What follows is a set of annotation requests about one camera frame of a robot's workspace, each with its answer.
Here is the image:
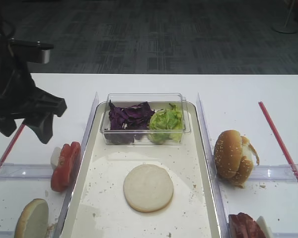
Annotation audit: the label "white wedge right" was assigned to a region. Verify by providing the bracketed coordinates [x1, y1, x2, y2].
[256, 216, 274, 238]

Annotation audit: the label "green lettuce pile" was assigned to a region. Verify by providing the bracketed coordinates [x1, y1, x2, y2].
[148, 103, 183, 144]

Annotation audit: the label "dark red meat slices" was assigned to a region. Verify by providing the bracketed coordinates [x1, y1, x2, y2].
[228, 212, 266, 238]

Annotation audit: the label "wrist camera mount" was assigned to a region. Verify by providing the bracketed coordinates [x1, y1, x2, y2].
[9, 39, 54, 64]

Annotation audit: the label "right clear long divider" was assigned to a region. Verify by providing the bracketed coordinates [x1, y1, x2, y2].
[196, 94, 231, 238]

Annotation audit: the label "red tomato slices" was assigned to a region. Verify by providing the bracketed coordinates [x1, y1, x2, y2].
[51, 141, 81, 192]

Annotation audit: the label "lower left clear divider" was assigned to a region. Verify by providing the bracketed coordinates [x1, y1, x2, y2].
[0, 231, 14, 238]

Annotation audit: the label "left red tape strip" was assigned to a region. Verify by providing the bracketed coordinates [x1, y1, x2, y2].
[0, 124, 25, 169]

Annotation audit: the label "bun bottom half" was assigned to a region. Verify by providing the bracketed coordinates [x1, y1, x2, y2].
[123, 164, 174, 213]

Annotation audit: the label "white wedge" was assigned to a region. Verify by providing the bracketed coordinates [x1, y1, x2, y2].
[256, 216, 274, 238]
[50, 147, 62, 170]

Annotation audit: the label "purple cabbage pile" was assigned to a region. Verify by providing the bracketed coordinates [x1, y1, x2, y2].
[105, 100, 155, 144]

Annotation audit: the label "sesame bun top outer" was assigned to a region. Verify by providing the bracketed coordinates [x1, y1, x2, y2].
[214, 130, 242, 179]

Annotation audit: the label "clear plastic container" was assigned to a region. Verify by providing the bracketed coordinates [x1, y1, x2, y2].
[100, 93, 191, 145]

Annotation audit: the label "red tape strip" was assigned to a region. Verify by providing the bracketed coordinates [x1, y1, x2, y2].
[258, 101, 298, 182]
[0, 124, 25, 169]

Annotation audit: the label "clear long divider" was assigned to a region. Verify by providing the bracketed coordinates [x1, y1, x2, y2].
[53, 93, 99, 238]
[196, 94, 231, 238]

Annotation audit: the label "right clear cross divider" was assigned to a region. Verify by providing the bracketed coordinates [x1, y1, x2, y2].
[248, 164, 298, 182]

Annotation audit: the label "left clear long divider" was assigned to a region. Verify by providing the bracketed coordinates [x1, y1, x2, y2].
[53, 93, 99, 238]

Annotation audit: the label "white serving tray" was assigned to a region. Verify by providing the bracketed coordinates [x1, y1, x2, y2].
[61, 103, 221, 238]

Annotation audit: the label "left clear cross divider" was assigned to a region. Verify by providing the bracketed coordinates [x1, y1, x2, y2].
[0, 163, 53, 179]

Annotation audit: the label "bun half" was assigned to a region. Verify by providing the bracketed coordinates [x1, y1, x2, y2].
[123, 164, 174, 213]
[14, 198, 49, 238]

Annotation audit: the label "left bun half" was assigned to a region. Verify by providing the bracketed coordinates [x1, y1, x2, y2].
[14, 198, 49, 238]

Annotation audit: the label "torn sesame bun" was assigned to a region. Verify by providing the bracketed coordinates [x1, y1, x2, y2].
[229, 136, 260, 188]

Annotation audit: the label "clear cross divider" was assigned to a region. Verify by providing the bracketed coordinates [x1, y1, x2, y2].
[0, 163, 53, 179]
[248, 164, 298, 182]

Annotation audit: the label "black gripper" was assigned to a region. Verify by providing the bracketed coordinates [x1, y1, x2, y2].
[0, 57, 67, 144]

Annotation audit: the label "white wedge left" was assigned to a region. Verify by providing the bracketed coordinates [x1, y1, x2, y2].
[50, 147, 62, 170]

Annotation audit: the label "right red tape strip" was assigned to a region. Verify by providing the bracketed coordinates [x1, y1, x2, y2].
[258, 101, 298, 182]

